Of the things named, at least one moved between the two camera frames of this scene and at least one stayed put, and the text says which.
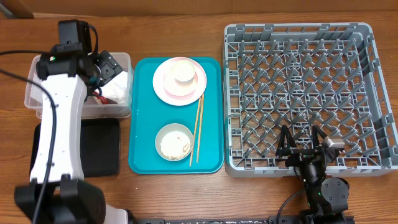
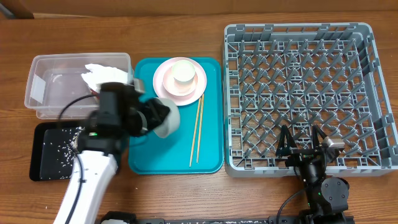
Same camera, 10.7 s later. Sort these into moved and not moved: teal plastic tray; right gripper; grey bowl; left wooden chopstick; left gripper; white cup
Moved: left gripper; grey bowl
Not moved: left wooden chopstick; right gripper; teal plastic tray; white cup
